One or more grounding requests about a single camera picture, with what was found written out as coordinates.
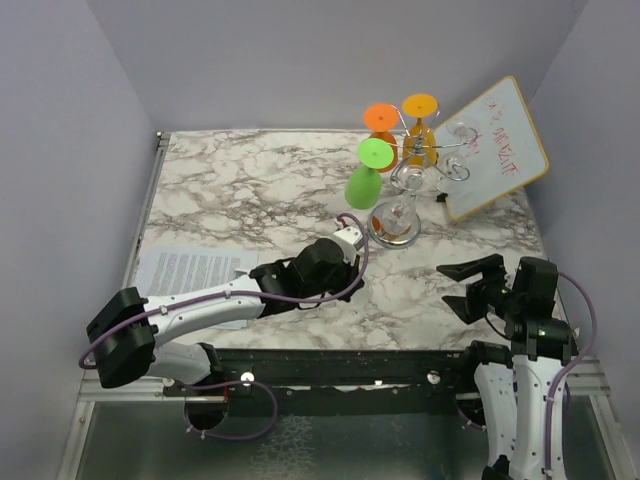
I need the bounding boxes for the printed paper sheets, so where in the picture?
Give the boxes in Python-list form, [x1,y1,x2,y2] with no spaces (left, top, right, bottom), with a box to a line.
[134,245,260,331]

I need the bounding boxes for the yellow plastic wine glass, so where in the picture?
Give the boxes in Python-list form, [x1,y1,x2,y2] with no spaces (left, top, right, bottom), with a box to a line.
[402,93,438,168]

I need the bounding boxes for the chrome wine glass rack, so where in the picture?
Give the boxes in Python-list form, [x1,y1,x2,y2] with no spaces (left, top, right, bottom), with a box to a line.
[368,117,480,250]

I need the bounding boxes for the green plastic wine glass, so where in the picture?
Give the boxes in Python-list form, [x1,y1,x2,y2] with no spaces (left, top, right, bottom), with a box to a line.
[344,138,394,210]

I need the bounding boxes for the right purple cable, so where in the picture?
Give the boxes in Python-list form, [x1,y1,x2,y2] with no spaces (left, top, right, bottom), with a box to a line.
[462,272,599,476]

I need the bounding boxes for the orange plastic wine glass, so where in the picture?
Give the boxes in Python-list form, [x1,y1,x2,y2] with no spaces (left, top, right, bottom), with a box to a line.
[363,103,399,173]

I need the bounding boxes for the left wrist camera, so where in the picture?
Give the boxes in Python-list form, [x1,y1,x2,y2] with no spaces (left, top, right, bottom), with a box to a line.
[330,226,365,265]

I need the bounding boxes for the clear wine glass front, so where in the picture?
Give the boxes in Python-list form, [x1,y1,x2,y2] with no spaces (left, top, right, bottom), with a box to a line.
[381,164,425,242]

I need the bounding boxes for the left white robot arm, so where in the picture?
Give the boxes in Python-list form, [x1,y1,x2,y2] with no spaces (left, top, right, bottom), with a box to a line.
[79,233,369,395]

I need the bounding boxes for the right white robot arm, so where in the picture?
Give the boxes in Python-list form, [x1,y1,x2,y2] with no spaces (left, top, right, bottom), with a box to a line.
[437,254,578,479]

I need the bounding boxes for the aluminium frame rails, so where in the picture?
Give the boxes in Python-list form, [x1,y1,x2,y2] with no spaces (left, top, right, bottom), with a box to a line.
[54,132,186,480]

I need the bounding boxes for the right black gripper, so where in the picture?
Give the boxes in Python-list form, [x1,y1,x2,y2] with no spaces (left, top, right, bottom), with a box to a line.
[439,252,523,323]

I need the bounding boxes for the whiteboard with yellow frame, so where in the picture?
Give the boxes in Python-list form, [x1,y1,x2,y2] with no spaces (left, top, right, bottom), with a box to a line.
[435,76,550,221]

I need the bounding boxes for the clear wine glass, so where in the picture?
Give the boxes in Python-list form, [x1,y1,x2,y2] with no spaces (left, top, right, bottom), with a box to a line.
[381,164,425,242]
[435,116,480,192]

